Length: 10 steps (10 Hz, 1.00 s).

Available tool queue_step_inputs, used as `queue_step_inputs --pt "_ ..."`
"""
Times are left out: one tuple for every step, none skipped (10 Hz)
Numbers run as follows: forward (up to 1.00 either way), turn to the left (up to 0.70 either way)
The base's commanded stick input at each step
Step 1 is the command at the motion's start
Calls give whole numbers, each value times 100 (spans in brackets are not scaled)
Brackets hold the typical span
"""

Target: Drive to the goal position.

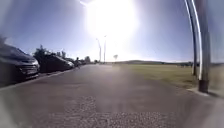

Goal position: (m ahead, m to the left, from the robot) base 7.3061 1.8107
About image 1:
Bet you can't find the dry grass field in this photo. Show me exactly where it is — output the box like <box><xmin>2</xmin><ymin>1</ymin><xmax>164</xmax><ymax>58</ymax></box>
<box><xmin>114</xmin><ymin>63</ymin><xmax>224</xmax><ymax>91</ymax></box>

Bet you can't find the small dark tree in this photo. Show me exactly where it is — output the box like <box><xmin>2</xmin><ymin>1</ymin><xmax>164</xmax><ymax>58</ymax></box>
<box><xmin>84</xmin><ymin>55</ymin><xmax>92</xmax><ymax>64</ymax></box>

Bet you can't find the short street lamp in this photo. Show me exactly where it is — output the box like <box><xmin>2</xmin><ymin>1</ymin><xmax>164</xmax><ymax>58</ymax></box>
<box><xmin>95</xmin><ymin>37</ymin><xmax>102</xmax><ymax>64</ymax></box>

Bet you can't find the concrete kerb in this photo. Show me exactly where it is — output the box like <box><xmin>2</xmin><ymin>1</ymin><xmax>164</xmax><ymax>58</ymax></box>
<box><xmin>0</xmin><ymin>64</ymin><xmax>88</xmax><ymax>91</ymax></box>

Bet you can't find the group of trees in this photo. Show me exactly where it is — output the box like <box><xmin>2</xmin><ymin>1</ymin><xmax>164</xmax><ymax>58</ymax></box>
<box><xmin>32</xmin><ymin>44</ymin><xmax>68</xmax><ymax>61</ymax></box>

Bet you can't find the dark car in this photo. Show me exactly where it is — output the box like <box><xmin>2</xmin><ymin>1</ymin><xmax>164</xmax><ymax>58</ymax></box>
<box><xmin>0</xmin><ymin>43</ymin><xmax>41</xmax><ymax>86</ymax></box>
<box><xmin>35</xmin><ymin>53</ymin><xmax>76</xmax><ymax>74</ymax></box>

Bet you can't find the small distant tree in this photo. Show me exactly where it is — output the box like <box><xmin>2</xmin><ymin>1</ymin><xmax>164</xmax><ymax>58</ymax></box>
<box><xmin>112</xmin><ymin>54</ymin><xmax>119</xmax><ymax>63</ymax></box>

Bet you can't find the tall thin pole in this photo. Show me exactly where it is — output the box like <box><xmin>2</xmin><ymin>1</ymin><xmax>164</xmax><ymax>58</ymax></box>
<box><xmin>183</xmin><ymin>0</ymin><xmax>199</xmax><ymax>77</ymax></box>

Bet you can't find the tall street lamp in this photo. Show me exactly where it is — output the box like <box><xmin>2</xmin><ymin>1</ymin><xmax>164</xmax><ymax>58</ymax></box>
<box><xmin>103</xmin><ymin>34</ymin><xmax>108</xmax><ymax>64</ymax></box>

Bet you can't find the grey asphalt path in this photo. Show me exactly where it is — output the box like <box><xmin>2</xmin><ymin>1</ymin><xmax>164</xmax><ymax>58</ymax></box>
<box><xmin>0</xmin><ymin>63</ymin><xmax>224</xmax><ymax>128</ymax></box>

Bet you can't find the tall thick pole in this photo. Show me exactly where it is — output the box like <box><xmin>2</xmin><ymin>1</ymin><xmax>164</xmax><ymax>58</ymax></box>
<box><xmin>194</xmin><ymin>0</ymin><xmax>212</xmax><ymax>94</ymax></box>

